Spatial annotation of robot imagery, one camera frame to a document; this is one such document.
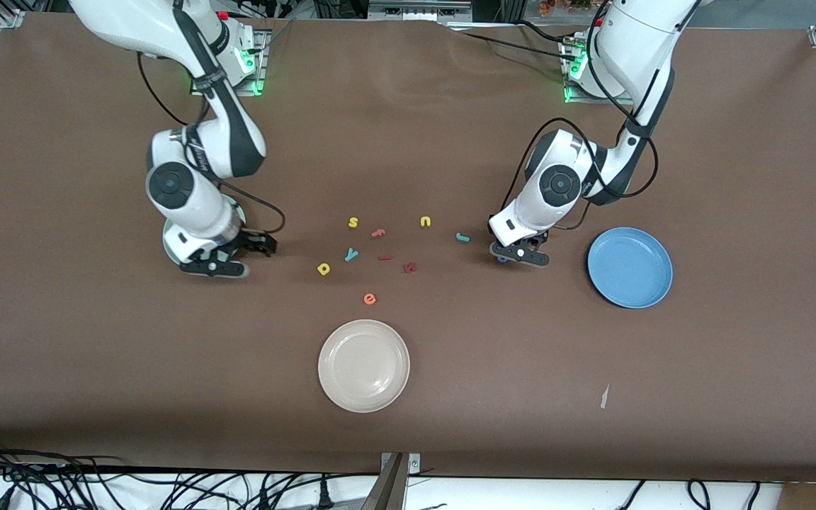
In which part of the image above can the brown table cover sheet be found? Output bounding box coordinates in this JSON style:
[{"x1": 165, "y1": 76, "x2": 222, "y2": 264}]
[{"x1": 0, "y1": 11, "x2": 816, "y2": 484}]

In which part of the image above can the black floor cable bundle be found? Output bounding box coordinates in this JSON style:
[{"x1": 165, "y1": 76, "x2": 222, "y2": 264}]
[{"x1": 0, "y1": 436, "x2": 380, "y2": 510}]

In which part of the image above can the black base power cable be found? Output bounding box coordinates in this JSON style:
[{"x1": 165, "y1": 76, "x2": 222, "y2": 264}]
[{"x1": 450, "y1": 27, "x2": 573, "y2": 59}]

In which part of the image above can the grey angled metal bar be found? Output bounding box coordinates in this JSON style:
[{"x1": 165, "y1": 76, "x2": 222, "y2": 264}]
[{"x1": 360, "y1": 453, "x2": 410, "y2": 510}]

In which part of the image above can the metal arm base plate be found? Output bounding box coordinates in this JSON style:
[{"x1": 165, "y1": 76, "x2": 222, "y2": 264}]
[
  {"x1": 190, "y1": 30, "x2": 267, "y2": 97},
  {"x1": 562, "y1": 39, "x2": 639, "y2": 106}
]

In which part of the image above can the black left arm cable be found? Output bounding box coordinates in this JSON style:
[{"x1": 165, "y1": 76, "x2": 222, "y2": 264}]
[{"x1": 518, "y1": 0, "x2": 659, "y2": 232}]

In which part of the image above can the blue plate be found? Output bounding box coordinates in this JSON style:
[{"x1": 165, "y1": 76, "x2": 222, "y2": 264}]
[{"x1": 587, "y1": 227, "x2": 674, "y2": 310}]

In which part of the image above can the green plate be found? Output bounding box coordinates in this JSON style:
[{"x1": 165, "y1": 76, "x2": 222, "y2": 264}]
[{"x1": 162, "y1": 195, "x2": 247, "y2": 268}]

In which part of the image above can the silver corner bracket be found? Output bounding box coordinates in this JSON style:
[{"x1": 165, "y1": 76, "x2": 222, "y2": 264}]
[{"x1": 380, "y1": 452, "x2": 421, "y2": 474}]

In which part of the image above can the beige plate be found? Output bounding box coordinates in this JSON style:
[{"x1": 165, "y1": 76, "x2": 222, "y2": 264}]
[{"x1": 317, "y1": 319, "x2": 411, "y2": 414}]

